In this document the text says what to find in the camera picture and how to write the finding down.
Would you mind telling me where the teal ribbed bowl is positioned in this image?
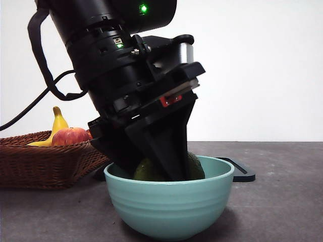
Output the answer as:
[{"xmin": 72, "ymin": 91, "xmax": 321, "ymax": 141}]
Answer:
[{"xmin": 103, "ymin": 155, "xmax": 235, "ymax": 240}]

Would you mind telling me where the black rectangular tray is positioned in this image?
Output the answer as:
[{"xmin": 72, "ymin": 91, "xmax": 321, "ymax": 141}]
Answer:
[{"xmin": 93, "ymin": 156, "xmax": 256, "ymax": 183}]

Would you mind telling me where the brown wicker basket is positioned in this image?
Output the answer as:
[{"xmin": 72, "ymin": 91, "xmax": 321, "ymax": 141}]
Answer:
[{"xmin": 0, "ymin": 130, "xmax": 112, "ymax": 191}]

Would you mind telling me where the red yellow apple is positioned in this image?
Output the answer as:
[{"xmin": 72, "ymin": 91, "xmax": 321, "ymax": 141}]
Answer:
[{"xmin": 51, "ymin": 127, "xmax": 90, "ymax": 146}]

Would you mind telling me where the thin black cable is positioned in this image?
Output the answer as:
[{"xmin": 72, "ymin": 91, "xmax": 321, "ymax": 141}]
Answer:
[{"xmin": 0, "ymin": 70, "xmax": 77, "ymax": 132}]

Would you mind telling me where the green avocado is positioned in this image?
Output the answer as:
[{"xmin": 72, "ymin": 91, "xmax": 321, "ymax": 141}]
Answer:
[{"xmin": 133, "ymin": 151, "xmax": 205, "ymax": 182}]

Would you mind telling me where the yellow banana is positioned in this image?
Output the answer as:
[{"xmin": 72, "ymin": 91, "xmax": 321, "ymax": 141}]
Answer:
[{"xmin": 27, "ymin": 106, "xmax": 69, "ymax": 147}]

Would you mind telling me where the pale grey left camera box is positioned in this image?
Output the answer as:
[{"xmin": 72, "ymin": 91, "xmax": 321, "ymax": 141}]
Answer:
[{"xmin": 174, "ymin": 34, "xmax": 195, "ymax": 64}]

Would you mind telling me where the black braided cable sleeve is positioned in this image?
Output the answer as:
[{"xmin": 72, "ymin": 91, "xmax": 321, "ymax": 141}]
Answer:
[{"xmin": 27, "ymin": 5, "xmax": 88, "ymax": 102}]

